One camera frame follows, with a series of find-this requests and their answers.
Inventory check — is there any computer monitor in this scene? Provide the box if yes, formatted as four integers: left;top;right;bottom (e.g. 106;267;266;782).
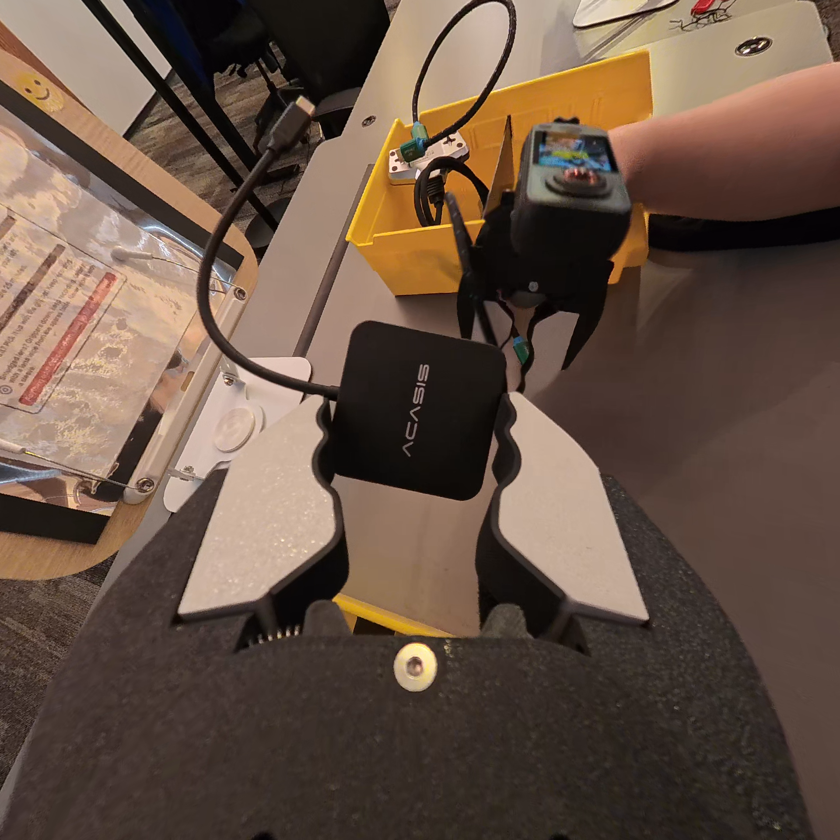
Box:
0;79;260;546

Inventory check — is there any yellow plastic bin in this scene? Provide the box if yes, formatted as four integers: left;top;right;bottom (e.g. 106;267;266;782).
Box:
331;592;460;639
346;51;654;298

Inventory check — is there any white flat object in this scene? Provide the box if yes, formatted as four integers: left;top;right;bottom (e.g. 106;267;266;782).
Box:
572;0;677;28

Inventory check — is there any yellow smiley sticker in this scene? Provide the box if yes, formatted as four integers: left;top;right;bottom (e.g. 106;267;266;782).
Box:
14;71;67;112

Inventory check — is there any person's right forearm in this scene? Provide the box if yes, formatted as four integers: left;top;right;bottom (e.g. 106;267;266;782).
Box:
607;62;840;221

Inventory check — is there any white sign stand base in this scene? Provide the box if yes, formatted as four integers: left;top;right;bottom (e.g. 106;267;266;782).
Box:
161;356;312;513

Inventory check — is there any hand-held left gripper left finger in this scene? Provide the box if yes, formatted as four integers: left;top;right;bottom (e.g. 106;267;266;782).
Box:
176;395;349;627

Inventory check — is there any silver port adapter block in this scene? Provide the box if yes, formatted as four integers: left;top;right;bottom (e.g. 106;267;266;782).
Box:
387;128;472;188

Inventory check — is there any black cable with green plug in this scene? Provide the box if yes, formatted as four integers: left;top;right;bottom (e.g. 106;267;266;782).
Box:
399;0;519;165

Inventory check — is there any black square hub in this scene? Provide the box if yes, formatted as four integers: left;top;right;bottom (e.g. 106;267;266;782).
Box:
331;320;508;501

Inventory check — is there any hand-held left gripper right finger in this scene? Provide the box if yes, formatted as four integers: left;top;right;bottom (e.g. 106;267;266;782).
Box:
476;391;652;644

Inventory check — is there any black office chair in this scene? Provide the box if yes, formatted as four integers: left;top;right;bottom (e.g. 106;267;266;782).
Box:
184;0;395;178

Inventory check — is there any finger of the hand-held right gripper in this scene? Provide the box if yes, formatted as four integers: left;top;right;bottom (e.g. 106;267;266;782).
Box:
561;261;616;373
456;276;501;345

